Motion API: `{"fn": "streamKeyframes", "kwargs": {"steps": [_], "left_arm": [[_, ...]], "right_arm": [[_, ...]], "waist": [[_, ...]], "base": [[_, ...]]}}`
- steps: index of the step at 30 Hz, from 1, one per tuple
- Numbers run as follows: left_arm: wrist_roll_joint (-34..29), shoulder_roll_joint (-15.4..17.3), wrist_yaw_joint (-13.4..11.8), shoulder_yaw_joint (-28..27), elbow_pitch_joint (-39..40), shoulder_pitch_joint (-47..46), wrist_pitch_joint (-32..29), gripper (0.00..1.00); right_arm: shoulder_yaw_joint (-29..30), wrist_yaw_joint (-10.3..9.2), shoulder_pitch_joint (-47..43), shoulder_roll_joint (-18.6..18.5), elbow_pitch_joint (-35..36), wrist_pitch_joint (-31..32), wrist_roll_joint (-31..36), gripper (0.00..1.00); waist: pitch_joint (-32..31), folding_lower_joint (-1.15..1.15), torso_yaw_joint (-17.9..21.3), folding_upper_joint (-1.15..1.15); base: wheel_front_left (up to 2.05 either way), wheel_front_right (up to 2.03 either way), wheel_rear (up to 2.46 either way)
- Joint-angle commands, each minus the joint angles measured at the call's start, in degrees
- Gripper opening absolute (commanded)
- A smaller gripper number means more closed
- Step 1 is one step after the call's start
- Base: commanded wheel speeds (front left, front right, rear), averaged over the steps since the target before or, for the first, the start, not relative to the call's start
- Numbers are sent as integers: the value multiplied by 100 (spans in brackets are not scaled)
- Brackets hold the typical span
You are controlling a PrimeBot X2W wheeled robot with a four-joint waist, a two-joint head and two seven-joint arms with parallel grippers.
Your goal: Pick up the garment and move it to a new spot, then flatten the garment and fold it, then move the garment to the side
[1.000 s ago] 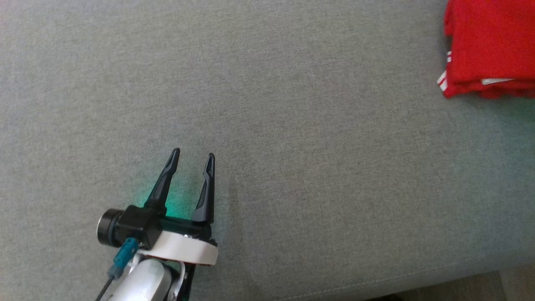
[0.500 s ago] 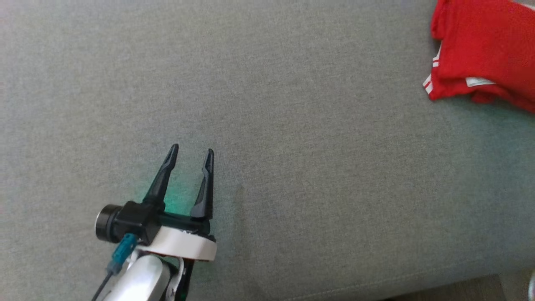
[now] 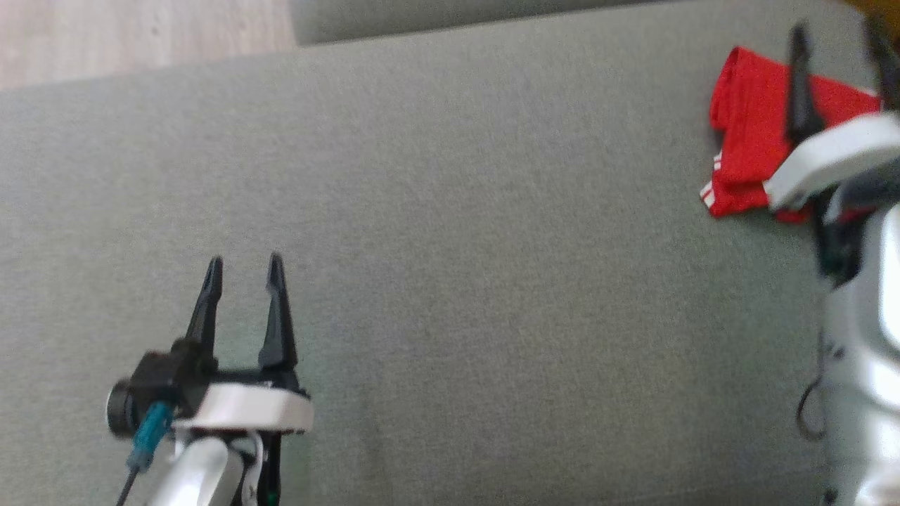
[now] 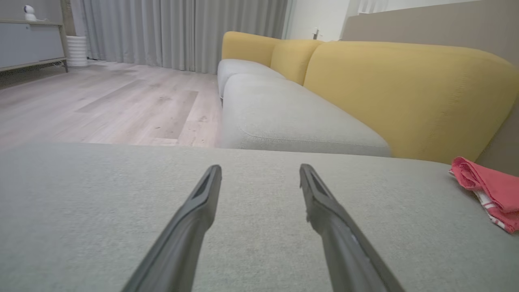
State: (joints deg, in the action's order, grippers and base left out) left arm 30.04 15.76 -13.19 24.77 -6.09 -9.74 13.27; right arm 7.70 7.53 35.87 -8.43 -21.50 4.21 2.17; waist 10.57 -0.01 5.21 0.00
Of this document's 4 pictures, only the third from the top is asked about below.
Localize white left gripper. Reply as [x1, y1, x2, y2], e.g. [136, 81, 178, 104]
[172, 253, 314, 506]

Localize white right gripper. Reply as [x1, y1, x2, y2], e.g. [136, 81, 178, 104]
[763, 15, 900, 282]

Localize red shorts with white trim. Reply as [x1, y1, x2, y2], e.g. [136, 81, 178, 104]
[710, 46, 883, 152]

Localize wide grey sofa seat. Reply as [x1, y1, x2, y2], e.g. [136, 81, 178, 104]
[0, 0, 900, 506]

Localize narrow grey sofa seat cushion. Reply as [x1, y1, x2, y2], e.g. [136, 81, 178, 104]
[290, 0, 634, 46]

